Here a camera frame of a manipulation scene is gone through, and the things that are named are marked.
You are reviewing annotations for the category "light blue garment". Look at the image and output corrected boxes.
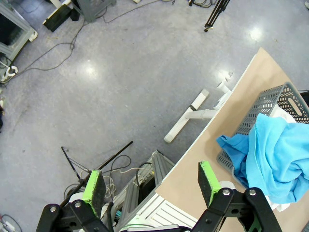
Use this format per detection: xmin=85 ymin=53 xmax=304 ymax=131
xmin=246 ymin=113 xmax=309 ymax=205

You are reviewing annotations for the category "long black floor cable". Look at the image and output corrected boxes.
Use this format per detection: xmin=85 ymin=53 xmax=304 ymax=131
xmin=0 ymin=0 xmax=160 ymax=84

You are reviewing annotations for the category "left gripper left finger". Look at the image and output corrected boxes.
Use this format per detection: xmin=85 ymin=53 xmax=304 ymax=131
xmin=36 ymin=170 xmax=109 ymax=232

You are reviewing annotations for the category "white desk leg frame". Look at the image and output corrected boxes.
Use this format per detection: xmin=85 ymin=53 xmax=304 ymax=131
xmin=49 ymin=0 xmax=72 ymax=8

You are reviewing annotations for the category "white power strip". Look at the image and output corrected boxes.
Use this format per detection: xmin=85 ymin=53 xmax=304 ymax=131
xmin=0 ymin=214 xmax=15 ymax=230

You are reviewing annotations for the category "black camera tripod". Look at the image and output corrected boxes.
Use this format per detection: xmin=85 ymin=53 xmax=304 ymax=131
xmin=204 ymin=0 xmax=232 ymax=32

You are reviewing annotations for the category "black rod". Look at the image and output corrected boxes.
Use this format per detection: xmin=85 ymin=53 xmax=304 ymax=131
xmin=60 ymin=141 xmax=134 ymax=208

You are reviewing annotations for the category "grey woven-pattern plastic basket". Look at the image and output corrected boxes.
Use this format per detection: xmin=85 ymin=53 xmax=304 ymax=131
xmin=216 ymin=82 xmax=309 ymax=191

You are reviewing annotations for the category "white garment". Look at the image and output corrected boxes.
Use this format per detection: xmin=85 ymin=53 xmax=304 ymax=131
xmin=265 ymin=106 xmax=298 ymax=212

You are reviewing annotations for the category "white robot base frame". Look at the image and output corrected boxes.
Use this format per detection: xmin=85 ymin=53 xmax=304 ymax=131
xmin=113 ymin=149 xmax=198 ymax=232

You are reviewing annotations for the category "thin black zip tie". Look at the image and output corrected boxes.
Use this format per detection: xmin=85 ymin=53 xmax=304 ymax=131
xmin=60 ymin=146 xmax=82 ymax=181

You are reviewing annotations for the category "grey aluminium frame cart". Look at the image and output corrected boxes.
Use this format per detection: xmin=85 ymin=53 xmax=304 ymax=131
xmin=0 ymin=2 xmax=39 ymax=62

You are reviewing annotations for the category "grey plastic stool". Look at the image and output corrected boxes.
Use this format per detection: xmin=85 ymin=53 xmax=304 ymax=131
xmin=76 ymin=0 xmax=117 ymax=23

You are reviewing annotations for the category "white cable bundle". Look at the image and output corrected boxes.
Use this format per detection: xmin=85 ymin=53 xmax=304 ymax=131
xmin=79 ymin=166 xmax=136 ymax=201

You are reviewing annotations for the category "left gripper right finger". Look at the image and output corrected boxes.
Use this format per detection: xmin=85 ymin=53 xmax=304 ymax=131
xmin=192 ymin=160 xmax=283 ymax=232

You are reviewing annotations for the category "black flat box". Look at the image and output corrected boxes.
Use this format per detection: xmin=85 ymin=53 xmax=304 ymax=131
xmin=42 ymin=3 xmax=81 ymax=33

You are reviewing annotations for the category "white robot table leg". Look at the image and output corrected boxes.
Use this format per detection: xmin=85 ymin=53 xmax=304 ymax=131
xmin=163 ymin=81 xmax=233 ymax=144

